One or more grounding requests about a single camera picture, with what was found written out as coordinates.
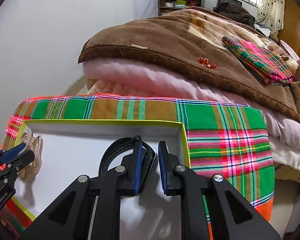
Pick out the translucent beige hair claw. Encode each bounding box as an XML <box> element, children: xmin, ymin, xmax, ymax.
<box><xmin>18</xmin><ymin>132</ymin><xmax>43</xmax><ymax>180</ymax></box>

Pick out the black smart band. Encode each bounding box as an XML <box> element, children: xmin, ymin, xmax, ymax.
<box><xmin>98</xmin><ymin>135</ymin><xmax>155</xmax><ymax>176</ymax></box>

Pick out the yellow-green cardboard box tray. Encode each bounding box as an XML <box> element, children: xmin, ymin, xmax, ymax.
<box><xmin>12</xmin><ymin>120</ymin><xmax>189</xmax><ymax>239</ymax></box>

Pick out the cardboard box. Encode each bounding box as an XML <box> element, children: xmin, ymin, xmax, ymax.
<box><xmin>274</xmin><ymin>163</ymin><xmax>300</xmax><ymax>183</ymax></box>

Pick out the colourful plaid cloth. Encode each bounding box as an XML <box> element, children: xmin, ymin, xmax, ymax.
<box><xmin>4</xmin><ymin>94</ymin><xmax>274</xmax><ymax>237</ymax></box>

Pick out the white bedding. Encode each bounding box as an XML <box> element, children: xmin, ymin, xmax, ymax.
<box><xmin>269</xmin><ymin>135</ymin><xmax>300</xmax><ymax>171</ymax></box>

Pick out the folded plaid cloth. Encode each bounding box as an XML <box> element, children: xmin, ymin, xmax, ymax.
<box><xmin>222</xmin><ymin>36</ymin><xmax>293</xmax><ymax>86</ymax></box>

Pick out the red bead ornament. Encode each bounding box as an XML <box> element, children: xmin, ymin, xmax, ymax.
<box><xmin>198</xmin><ymin>57</ymin><xmax>216</xmax><ymax>69</ymax></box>

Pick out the brown fleece blanket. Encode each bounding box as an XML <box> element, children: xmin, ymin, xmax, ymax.
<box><xmin>78</xmin><ymin>7</ymin><xmax>300</xmax><ymax>123</ymax></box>

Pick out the wooden wardrobe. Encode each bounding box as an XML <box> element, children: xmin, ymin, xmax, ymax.
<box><xmin>278</xmin><ymin>0</ymin><xmax>300</xmax><ymax>57</ymax></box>

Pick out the dark jacket on chair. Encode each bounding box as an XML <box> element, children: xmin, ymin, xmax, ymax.
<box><xmin>213</xmin><ymin>0</ymin><xmax>255</xmax><ymax>28</ymax></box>

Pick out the wooden shelf unit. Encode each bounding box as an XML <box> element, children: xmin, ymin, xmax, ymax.
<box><xmin>158</xmin><ymin>0</ymin><xmax>205</xmax><ymax>16</ymax></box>

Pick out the patterned curtain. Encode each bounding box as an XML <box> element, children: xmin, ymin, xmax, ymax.
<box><xmin>256</xmin><ymin>0</ymin><xmax>285</xmax><ymax>36</ymax></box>

